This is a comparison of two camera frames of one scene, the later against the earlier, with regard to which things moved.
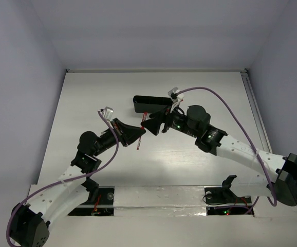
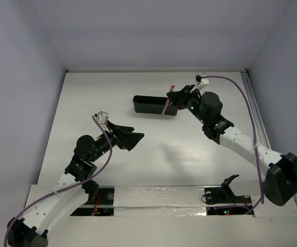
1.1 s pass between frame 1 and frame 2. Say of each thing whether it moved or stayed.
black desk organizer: stayed
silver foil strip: stayed
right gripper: moved
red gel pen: moved
